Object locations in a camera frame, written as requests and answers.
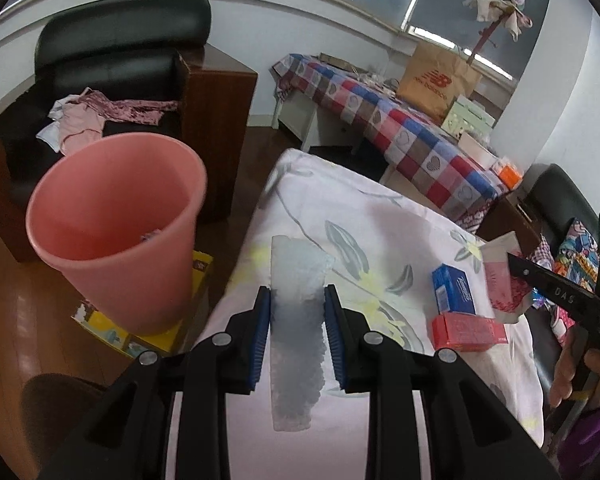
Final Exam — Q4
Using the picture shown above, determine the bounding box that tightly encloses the person's right hand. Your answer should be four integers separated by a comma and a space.
549, 344, 600, 411

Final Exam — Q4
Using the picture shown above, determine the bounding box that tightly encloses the dark wooden side table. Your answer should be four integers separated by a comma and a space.
177, 42, 258, 223

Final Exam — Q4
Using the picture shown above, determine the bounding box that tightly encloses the brown wooden end table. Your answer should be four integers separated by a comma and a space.
477, 194, 543, 253

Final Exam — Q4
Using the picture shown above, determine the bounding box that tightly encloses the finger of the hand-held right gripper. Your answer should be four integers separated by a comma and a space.
507, 252, 600, 338

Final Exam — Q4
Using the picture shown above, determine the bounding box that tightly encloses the black leather armchair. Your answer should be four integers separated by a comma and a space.
0, 0, 212, 263

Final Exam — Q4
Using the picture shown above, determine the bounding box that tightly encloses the red cardboard box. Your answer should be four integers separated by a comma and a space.
432, 312, 509, 352

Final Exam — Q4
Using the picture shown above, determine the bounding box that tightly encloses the colourful patterned cushion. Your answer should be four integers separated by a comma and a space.
552, 217, 600, 293

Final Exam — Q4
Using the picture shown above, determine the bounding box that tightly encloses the checked tablecloth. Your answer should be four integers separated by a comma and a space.
271, 53, 511, 226

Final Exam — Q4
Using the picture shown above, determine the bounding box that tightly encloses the brown paper bag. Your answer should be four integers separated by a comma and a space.
396, 41, 482, 126

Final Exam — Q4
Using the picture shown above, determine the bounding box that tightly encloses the blue and white box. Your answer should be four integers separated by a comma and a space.
431, 263, 477, 317

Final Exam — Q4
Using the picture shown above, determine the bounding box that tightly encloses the pale pink garment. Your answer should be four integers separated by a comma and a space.
59, 105, 106, 156

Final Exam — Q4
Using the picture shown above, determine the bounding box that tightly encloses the pink plastic bin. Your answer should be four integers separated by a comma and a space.
26, 134, 208, 337

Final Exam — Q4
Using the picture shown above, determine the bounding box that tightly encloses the orange packet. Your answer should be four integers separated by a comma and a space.
497, 162, 523, 190

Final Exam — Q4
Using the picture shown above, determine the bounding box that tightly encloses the pale green box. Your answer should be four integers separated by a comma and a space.
441, 95, 496, 136

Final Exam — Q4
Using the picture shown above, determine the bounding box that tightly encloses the red dotted plastic bag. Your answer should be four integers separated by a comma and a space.
481, 232, 533, 326

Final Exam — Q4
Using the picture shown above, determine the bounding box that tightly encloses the white cloth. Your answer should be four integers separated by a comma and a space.
36, 99, 73, 153

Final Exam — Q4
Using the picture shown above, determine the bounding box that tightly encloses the black leather sofa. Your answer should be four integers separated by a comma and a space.
522, 164, 600, 406

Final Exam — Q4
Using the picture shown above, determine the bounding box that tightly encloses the pink floral tablecloth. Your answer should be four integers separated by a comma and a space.
165, 147, 546, 480

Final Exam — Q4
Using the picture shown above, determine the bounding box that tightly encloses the person's right forearm purple sleeve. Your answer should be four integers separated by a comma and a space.
555, 380, 600, 480

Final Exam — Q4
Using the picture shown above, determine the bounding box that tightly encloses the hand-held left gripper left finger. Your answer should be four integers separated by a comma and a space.
37, 285, 272, 480

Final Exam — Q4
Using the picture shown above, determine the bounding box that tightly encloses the mauve garment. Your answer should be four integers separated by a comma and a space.
65, 87, 179, 126

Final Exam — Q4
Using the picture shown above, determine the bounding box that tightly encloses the clear bubble wrap strip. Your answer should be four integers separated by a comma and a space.
270, 235, 335, 433

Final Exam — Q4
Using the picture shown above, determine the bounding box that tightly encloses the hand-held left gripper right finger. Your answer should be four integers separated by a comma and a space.
324, 283, 566, 480

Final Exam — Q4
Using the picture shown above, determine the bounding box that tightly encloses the red coat rack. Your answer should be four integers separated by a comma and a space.
462, 0, 533, 68

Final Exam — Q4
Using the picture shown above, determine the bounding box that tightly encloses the pale pink box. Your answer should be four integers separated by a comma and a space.
457, 131, 498, 168

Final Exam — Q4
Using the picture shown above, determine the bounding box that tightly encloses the yellow cardboard box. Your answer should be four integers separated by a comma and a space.
71, 250, 215, 358

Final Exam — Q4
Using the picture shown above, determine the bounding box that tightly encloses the dark brown stool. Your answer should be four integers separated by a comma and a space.
22, 374, 112, 461

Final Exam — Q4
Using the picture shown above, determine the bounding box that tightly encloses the white table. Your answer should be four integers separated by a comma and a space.
275, 87, 361, 153

